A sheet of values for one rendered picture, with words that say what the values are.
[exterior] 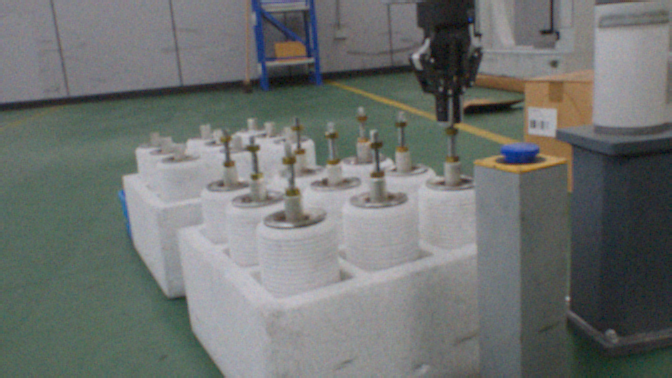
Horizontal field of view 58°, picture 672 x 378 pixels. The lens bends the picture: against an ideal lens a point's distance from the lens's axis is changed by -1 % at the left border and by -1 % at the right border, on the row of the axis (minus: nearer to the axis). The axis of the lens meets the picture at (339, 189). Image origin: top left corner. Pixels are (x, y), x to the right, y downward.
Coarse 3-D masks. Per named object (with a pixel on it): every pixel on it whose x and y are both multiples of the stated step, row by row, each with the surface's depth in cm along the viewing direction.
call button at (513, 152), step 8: (512, 144) 66; (520, 144) 65; (528, 144) 65; (504, 152) 64; (512, 152) 63; (520, 152) 63; (528, 152) 63; (536, 152) 63; (512, 160) 64; (520, 160) 64; (528, 160) 64
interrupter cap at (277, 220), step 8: (304, 208) 76; (312, 208) 75; (272, 216) 74; (280, 216) 74; (304, 216) 74; (312, 216) 73; (320, 216) 72; (264, 224) 71; (272, 224) 70; (280, 224) 70; (288, 224) 70; (296, 224) 70; (304, 224) 69; (312, 224) 70
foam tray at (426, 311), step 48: (192, 240) 92; (192, 288) 95; (240, 288) 72; (336, 288) 70; (384, 288) 71; (432, 288) 75; (240, 336) 75; (288, 336) 66; (336, 336) 69; (384, 336) 73; (432, 336) 76
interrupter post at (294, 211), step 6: (288, 198) 71; (294, 198) 71; (300, 198) 72; (288, 204) 71; (294, 204) 71; (300, 204) 72; (288, 210) 72; (294, 210) 71; (300, 210) 72; (288, 216) 72; (294, 216) 72; (300, 216) 72
